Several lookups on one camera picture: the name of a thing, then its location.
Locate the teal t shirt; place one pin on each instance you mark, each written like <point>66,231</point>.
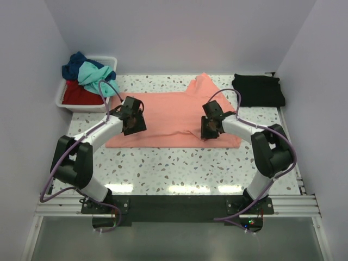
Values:
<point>100,81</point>

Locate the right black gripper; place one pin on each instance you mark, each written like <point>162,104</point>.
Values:
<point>204,134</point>

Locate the aluminium frame rail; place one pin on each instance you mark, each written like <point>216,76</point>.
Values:
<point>212,205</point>

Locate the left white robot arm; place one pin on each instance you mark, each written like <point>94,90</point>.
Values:
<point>73,158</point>

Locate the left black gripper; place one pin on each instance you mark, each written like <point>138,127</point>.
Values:
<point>140,126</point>

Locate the navy blue t shirt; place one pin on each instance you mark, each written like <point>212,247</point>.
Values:
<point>71,69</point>

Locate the folded black t shirt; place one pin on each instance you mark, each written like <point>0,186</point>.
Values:
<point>259,91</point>

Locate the pink t shirt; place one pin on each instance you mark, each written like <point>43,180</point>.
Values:
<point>173,119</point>

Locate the white plastic laundry basket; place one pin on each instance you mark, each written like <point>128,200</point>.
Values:
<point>86,108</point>

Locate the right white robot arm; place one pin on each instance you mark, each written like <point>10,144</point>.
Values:
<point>273,153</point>

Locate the red t shirt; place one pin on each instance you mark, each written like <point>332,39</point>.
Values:
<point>75,94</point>

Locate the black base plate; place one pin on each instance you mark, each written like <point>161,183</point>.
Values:
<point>252,223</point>

